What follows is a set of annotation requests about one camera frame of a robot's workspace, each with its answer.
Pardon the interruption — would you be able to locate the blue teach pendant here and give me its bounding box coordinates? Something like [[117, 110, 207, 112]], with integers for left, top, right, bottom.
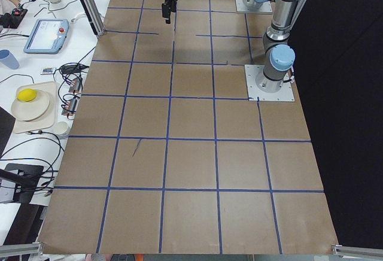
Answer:
[[23, 19, 69, 54]]

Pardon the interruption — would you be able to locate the yellow lemon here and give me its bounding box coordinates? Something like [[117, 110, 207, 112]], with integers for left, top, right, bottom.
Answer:
[[17, 88, 37, 102]]

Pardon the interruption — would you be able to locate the blue plastic cup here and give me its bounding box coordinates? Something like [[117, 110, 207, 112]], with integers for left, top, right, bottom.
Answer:
[[0, 49, 20, 69]]

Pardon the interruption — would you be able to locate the beige plate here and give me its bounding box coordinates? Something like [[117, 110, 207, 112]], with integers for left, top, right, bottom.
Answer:
[[11, 89, 50, 121]]

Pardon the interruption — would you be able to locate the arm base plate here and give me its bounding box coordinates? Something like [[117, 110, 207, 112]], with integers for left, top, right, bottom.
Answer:
[[245, 65, 295, 102], [235, 0, 272, 14]]

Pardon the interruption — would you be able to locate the aluminium frame post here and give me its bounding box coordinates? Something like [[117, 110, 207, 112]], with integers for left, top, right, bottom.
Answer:
[[80, 0, 105, 37]]

